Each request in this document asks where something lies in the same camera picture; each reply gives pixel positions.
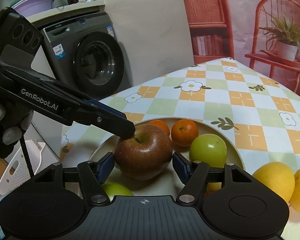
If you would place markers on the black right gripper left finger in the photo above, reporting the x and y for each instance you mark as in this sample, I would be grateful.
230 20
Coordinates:
91 177

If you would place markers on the gloved hand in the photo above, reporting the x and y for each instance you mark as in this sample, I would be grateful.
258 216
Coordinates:
15 119

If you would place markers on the white plastic basket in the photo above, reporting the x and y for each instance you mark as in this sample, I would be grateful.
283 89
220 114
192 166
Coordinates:
17 172

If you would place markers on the pink printed backdrop cloth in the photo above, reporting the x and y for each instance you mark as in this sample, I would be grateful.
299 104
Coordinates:
221 28

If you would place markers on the orange tangerine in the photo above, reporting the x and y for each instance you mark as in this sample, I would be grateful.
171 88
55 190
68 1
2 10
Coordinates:
162 125
212 187
184 132

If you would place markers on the grey washing machine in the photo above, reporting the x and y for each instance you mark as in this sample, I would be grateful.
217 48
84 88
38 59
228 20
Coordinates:
80 49

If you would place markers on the white board panel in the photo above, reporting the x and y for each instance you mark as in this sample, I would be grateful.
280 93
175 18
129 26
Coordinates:
154 36

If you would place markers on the purple plastic basin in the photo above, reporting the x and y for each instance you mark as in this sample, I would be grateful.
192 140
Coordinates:
28 8

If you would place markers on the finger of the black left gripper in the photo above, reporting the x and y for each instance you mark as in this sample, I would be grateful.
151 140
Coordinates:
110 119

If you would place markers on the red apple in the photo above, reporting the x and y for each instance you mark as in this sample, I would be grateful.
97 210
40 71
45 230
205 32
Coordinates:
145 155

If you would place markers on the green apple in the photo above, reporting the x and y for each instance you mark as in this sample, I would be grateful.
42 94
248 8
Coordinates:
115 189
209 148

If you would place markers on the yellow lemon left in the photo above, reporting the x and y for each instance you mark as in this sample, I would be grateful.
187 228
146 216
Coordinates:
278 177

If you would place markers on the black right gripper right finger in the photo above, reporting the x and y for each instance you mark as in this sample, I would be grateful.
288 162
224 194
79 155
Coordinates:
193 176

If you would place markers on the checkered floral tablecloth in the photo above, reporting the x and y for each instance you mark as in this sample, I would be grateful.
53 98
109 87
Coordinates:
258 115

